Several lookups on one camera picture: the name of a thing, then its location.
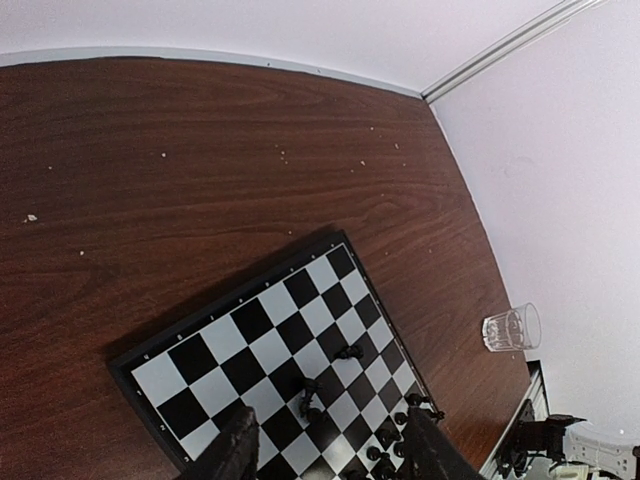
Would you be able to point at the clear drinking glass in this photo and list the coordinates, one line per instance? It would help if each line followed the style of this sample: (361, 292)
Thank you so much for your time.
(517, 329)

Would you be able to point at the black chess pawn second row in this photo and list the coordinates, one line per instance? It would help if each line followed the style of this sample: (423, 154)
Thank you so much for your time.
(400, 418)
(386, 436)

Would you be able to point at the black chess pawn fallen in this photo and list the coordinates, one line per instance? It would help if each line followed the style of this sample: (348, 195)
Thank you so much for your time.
(354, 351)

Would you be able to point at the right aluminium corner post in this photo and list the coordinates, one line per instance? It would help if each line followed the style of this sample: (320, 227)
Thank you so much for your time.
(531, 31)

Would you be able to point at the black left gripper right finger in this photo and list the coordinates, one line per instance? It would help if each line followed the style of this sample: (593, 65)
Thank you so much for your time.
(428, 454)

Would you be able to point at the black chess rook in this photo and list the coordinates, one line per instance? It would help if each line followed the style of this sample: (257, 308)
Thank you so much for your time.
(435, 416)

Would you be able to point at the aluminium front rail frame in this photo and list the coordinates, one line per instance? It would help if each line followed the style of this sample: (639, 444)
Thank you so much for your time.
(533, 406)

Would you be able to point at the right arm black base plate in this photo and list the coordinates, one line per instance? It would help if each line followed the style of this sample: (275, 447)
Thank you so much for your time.
(528, 438)

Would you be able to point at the black and grey chessboard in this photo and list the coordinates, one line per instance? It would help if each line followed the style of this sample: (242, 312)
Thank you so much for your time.
(254, 347)

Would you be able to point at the pile of black chess pieces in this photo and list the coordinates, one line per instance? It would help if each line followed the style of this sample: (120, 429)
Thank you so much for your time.
(306, 409)

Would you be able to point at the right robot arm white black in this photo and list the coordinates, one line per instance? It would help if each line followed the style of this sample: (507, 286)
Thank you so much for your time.
(614, 454)

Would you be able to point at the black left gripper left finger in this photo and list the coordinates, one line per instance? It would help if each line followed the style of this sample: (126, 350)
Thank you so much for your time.
(233, 454)

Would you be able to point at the black chess pawn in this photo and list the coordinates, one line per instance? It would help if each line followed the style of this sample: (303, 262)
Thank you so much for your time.
(416, 399)
(354, 351)

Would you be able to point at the black chess piece back row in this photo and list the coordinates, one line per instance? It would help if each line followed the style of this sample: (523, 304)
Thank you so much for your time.
(399, 450)
(375, 454)
(384, 469)

